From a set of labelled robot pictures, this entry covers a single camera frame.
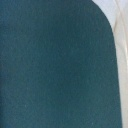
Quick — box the black table mat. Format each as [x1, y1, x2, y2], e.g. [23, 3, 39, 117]
[0, 0, 122, 128]

